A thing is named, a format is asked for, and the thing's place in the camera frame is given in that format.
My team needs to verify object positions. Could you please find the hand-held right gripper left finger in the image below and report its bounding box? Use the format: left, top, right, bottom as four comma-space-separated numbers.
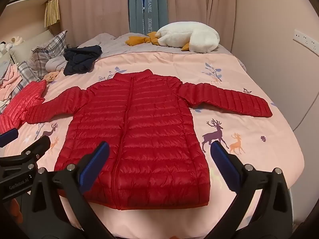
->
19, 141, 117, 239

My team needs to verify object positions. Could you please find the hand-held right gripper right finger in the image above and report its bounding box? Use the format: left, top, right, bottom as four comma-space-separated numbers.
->
207, 141, 294, 239

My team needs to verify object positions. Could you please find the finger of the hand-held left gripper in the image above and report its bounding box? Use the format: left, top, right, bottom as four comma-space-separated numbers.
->
0, 136, 51, 170
0, 128, 20, 148

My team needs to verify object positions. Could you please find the red down jacket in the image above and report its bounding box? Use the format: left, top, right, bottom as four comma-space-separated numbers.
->
25, 69, 273, 211

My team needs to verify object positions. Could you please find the pink clothes pile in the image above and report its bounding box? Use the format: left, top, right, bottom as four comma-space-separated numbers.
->
0, 63, 23, 105

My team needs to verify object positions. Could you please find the pink deer-print duvet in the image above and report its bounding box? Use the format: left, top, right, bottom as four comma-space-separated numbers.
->
4, 51, 305, 239

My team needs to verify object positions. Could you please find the coral down jacket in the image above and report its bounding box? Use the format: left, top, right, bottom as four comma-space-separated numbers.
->
0, 80, 48, 133

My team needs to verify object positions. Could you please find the small plaid pillow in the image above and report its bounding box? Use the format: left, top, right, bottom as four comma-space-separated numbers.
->
10, 61, 41, 97

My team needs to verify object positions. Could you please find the orange-faced doll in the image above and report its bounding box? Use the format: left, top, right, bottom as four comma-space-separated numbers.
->
45, 71, 61, 84

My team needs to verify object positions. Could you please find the grey garment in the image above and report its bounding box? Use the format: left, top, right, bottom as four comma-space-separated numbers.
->
45, 56, 66, 72

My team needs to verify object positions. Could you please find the beige headboard cushion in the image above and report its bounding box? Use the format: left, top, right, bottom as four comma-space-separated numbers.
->
10, 28, 54, 63

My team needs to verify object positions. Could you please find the navy blue garment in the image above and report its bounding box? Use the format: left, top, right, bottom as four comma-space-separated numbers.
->
63, 45, 103, 76

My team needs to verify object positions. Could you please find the large plaid pillow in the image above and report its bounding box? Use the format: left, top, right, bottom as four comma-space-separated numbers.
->
27, 30, 69, 72

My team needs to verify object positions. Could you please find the grey bed sheet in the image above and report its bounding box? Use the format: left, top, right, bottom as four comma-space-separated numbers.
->
77, 32, 247, 71

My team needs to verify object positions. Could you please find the white goose plush toy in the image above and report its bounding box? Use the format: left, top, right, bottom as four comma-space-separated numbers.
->
126, 22, 220, 54

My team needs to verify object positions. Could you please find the hanging straw tassel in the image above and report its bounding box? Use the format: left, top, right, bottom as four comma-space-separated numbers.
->
44, 0, 61, 28

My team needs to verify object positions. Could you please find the pink curtain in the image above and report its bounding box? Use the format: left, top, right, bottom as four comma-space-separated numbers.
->
166, 0, 237, 53
58, 0, 130, 48

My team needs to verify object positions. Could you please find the blue-grey printed curtain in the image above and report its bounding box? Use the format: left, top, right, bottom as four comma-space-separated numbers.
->
128, 0, 170, 35

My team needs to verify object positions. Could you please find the white wall socket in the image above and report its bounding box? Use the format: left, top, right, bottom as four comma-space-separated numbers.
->
293, 29, 319, 47

